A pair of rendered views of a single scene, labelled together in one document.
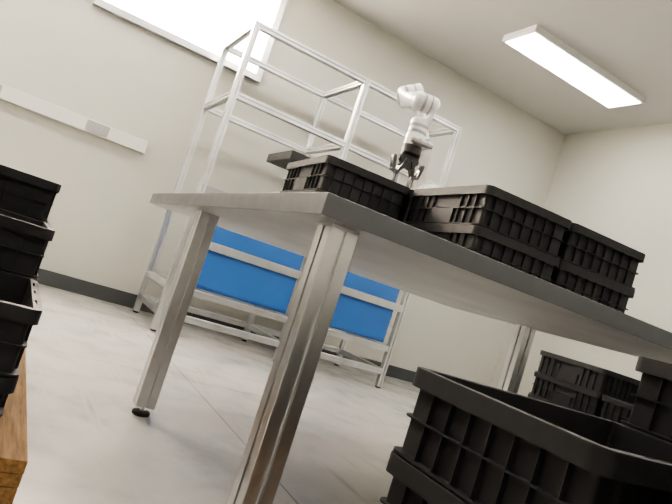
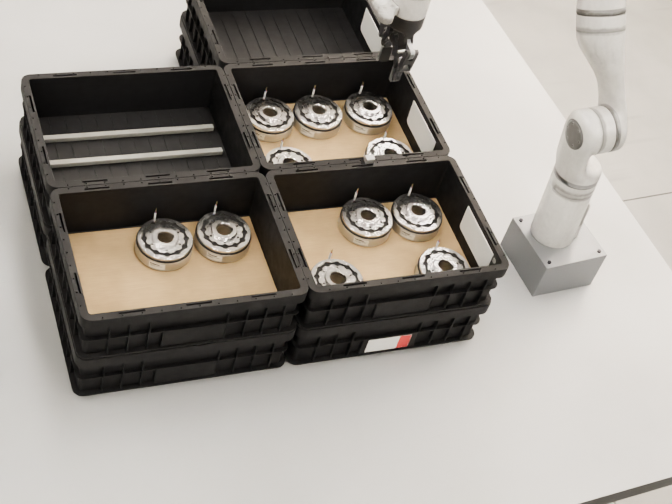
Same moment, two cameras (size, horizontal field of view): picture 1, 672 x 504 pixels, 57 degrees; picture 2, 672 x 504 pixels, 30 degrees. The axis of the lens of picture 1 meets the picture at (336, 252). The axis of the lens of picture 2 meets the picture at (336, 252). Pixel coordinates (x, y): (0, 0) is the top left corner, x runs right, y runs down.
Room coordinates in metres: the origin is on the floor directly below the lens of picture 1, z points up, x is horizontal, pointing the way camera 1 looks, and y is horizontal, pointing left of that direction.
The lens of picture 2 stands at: (1.95, -2.14, 2.57)
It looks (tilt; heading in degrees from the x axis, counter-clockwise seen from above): 47 degrees down; 80
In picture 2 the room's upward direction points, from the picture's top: 18 degrees clockwise
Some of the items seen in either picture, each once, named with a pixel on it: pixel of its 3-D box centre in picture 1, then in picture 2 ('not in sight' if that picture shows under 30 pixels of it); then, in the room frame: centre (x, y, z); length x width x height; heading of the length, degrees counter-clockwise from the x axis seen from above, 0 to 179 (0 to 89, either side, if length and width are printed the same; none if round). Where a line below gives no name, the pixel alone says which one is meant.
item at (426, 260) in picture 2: not in sight; (444, 267); (2.43, -0.53, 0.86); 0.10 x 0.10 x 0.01
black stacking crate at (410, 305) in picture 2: not in sight; (379, 241); (2.30, -0.51, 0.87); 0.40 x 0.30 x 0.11; 23
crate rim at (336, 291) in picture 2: not in sight; (385, 223); (2.30, -0.51, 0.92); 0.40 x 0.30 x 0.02; 23
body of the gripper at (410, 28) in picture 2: (409, 157); (402, 25); (2.27, -0.15, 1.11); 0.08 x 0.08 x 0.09
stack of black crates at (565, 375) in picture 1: (578, 411); not in sight; (2.98, -1.33, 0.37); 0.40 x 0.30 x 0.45; 27
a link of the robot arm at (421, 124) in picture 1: (424, 115); not in sight; (2.27, -0.16, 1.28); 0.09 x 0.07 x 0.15; 101
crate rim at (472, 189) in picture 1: (487, 208); (139, 126); (1.81, -0.38, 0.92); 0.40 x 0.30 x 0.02; 23
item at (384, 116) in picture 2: not in sight; (368, 108); (2.26, -0.12, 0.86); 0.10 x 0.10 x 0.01
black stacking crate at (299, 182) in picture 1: (340, 193); (287, 35); (2.07, 0.05, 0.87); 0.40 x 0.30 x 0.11; 23
